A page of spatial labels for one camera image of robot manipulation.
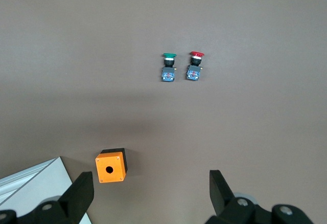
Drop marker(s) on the green mushroom push button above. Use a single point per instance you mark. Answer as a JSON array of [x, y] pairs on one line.
[[168, 70]]

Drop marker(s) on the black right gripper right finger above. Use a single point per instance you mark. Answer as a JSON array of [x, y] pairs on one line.
[[222, 201]]

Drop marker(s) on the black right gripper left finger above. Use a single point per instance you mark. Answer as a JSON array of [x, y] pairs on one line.
[[76, 196]]

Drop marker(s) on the red mushroom push button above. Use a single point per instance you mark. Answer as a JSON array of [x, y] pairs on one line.
[[194, 71]]

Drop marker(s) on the brown table mat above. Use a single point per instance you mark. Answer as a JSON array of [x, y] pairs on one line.
[[163, 29]]

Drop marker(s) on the white drawer cabinet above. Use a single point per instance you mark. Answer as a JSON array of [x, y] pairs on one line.
[[38, 188]]

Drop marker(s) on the orange button enclosure box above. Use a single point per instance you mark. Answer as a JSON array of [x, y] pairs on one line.
[[110, 169]]

